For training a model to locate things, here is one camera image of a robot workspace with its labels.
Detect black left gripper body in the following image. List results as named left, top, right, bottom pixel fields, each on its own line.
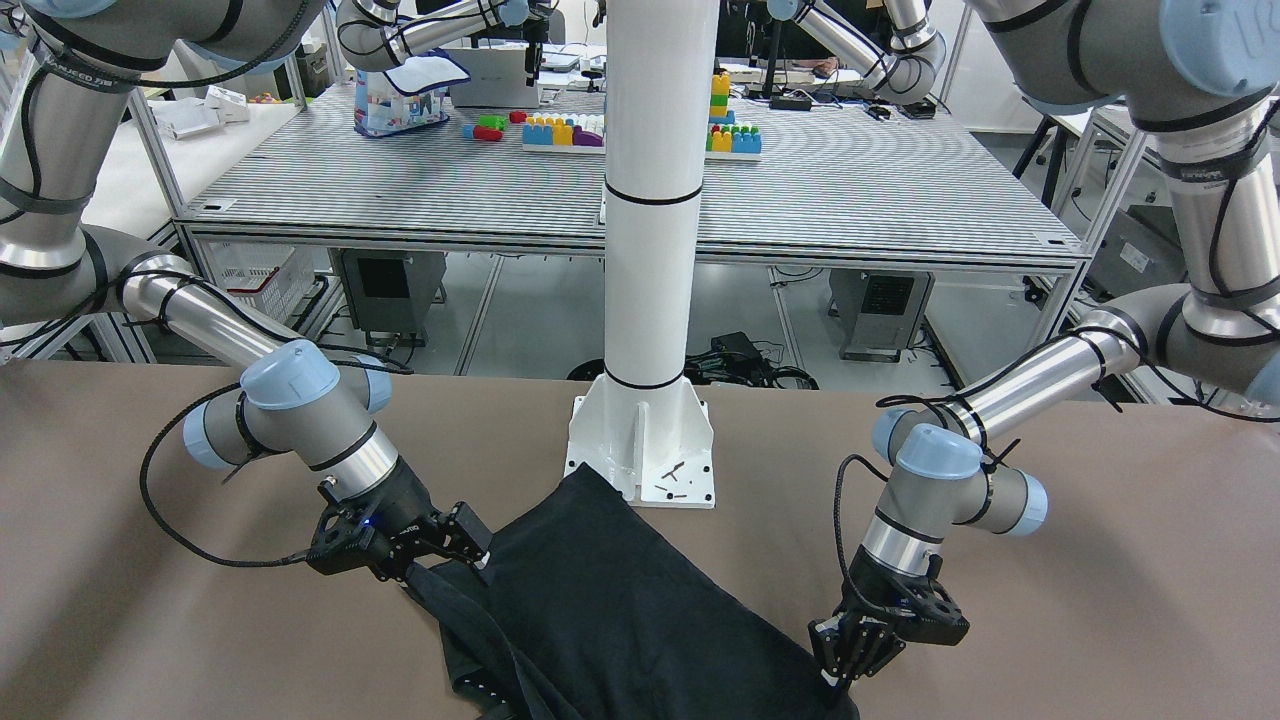
left=808, top=550, right=970, bottom=691

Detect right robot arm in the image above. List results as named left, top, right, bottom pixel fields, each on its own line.
left=3, top=1, right=492, bottom=582

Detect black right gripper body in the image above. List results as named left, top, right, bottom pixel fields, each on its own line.
left=306, top=460, right=493, bottom=583

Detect black printed t-shirt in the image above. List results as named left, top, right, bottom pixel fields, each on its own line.
left=406, top=466, right=859, bottom=719

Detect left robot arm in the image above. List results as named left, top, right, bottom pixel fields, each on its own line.
left=810, top=1, right=1277, bottom=694

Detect colourful toy blocks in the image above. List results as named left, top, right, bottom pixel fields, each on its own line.
left=462, top=70, right=763, bottom=159

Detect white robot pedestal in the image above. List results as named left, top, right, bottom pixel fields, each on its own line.
left=566, top=1, right=718, bottom=509

